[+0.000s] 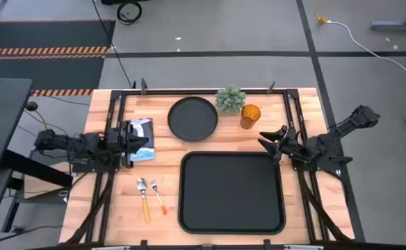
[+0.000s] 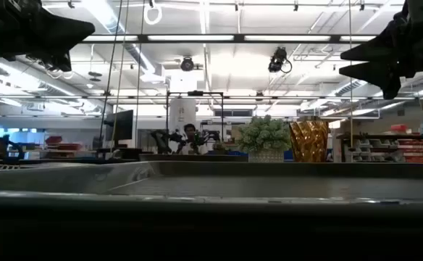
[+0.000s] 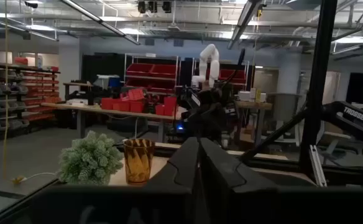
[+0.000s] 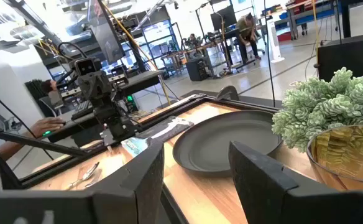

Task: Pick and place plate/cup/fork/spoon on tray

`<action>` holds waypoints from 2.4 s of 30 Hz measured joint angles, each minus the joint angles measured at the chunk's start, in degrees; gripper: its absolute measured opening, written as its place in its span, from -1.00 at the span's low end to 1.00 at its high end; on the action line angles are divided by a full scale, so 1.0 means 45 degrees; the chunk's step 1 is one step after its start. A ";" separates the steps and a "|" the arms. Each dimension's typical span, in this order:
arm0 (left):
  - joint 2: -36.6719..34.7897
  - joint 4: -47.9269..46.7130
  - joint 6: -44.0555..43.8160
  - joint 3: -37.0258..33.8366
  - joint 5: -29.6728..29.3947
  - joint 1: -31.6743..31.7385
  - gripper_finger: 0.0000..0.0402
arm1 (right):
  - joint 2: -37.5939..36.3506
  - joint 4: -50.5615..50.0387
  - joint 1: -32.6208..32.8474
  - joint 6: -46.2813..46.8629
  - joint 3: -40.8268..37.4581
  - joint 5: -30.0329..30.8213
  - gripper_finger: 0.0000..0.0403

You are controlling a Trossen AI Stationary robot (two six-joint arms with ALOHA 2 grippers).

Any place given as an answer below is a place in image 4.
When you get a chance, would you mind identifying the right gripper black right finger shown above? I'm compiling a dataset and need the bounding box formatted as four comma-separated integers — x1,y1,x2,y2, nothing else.
227,140,363,224

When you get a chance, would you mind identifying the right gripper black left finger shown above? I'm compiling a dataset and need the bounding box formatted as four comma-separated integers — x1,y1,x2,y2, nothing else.
0,141,165,224

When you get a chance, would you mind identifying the silver spoon gold handle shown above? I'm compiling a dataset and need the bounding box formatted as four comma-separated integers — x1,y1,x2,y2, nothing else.
83,169,103,189

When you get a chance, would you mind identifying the silver fork copper handle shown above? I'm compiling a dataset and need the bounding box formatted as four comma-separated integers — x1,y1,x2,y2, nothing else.
64,161,101,191

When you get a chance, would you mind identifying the black bowl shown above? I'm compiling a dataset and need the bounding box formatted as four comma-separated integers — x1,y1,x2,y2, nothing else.
172,109,283,179

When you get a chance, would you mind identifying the amber glass cup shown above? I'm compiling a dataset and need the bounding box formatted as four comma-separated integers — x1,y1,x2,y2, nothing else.
306,124,363,192

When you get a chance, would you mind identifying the person's forearm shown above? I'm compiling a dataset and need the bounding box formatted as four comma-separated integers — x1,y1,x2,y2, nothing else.
0,130,37,162

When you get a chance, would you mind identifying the silver metal tray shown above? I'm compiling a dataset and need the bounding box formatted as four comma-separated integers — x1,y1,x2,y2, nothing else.
120,115,195,157

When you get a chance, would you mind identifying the black keyboard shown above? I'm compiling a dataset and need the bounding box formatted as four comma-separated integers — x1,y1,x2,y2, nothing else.
70,100,94,121

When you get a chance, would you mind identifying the person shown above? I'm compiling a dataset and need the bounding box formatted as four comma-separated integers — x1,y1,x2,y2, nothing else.
40,78,65,110
235,12,262,61
186,33,202,48

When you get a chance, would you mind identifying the black desk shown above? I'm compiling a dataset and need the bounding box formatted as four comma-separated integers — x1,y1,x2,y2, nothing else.
47,70,165,144

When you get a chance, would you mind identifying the black monitor on stand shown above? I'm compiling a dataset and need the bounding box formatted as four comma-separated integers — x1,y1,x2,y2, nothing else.
88,0,127,65

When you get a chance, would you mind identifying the person's hand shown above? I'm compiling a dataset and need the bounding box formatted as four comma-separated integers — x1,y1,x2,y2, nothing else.
29,117,66,138

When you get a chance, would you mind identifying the wooden workbench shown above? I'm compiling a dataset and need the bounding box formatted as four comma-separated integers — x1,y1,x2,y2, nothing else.
160,39,223,76

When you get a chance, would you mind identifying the black computer case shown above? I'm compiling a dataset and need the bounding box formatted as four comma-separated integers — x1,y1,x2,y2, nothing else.
185,57,214,82

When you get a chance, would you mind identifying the green artificial potted plant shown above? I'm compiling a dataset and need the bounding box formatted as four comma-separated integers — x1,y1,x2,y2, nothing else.
271,67,363,153

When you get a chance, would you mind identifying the white tower fan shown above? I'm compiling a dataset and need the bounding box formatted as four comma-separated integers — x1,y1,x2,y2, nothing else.
266,17,285,64

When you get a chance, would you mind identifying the red bin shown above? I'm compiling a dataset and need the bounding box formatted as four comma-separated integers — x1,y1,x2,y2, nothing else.
277,30,293,43

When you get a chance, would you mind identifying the black panel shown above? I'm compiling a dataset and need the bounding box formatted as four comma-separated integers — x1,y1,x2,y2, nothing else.
315,32,363,82

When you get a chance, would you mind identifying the blue-topped table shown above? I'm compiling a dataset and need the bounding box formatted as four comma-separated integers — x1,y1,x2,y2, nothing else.
278,0,341,41

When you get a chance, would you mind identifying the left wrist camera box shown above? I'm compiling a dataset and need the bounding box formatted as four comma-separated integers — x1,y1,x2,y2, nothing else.
73,57,103,76

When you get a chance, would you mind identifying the yellow hanging cable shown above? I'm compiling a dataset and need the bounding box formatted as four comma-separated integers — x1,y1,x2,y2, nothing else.
101,0,172,106
311,0,321,65

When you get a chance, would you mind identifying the black diagonal frame strut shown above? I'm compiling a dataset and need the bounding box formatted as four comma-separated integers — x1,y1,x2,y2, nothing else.
0,126,90,157

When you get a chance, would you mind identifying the black table edge rail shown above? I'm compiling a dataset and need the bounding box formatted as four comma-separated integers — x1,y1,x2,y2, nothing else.
19,92,281,189

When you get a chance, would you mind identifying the black rounded camera mount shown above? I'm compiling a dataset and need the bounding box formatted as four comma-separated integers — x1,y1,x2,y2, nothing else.
215,85,241,102

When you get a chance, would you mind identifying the black hanging cable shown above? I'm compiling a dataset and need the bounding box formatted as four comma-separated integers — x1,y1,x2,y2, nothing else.
263,0,276,108

